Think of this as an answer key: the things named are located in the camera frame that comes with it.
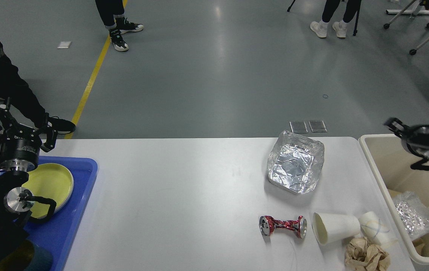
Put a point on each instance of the yellow plate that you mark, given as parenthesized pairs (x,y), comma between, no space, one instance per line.
(45,181)

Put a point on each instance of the blue plastic tray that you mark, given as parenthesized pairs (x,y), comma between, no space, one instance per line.
(57,235)

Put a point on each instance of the silver floor plate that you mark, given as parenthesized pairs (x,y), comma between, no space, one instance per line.
(317,126)
(298,127)

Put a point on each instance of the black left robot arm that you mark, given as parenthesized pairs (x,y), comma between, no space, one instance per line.
(15,206)

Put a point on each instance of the silver foil bag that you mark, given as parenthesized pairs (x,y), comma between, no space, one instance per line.
(295,163)

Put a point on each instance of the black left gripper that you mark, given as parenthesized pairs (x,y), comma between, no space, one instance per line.
(20,148)

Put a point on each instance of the crumpled paper under arm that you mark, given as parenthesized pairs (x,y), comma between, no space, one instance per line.
(363,255)

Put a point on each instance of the crushed white paper cup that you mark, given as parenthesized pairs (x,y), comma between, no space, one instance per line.
(376,230)

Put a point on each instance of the beige plastic bin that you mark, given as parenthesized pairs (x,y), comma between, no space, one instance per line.
(390,164)

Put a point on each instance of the person with black green sneakers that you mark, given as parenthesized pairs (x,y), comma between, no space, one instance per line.
(112,14)

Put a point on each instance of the crushed red can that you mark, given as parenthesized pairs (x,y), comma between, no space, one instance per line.
(267,225)

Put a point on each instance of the teal mug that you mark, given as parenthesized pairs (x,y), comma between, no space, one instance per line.
(28,257)

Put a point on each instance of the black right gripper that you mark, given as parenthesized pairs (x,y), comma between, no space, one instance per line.
(416,140)

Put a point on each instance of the brown box in bin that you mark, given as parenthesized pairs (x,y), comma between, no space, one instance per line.
(419,245)

